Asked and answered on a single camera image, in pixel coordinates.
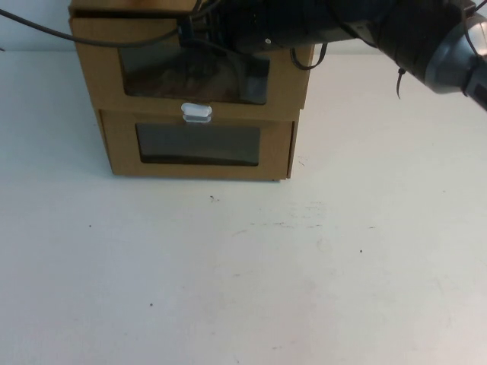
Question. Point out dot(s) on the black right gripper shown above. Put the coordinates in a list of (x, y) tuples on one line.
[(239, 26)]

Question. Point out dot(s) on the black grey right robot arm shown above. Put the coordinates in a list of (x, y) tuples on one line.
[(399, 38)]

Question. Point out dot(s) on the white plastic pull tab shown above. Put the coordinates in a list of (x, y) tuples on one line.
[(196, 108), (196, 118)]

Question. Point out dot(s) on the black zip tie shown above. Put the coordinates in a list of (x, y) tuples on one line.
[(398, 83)]

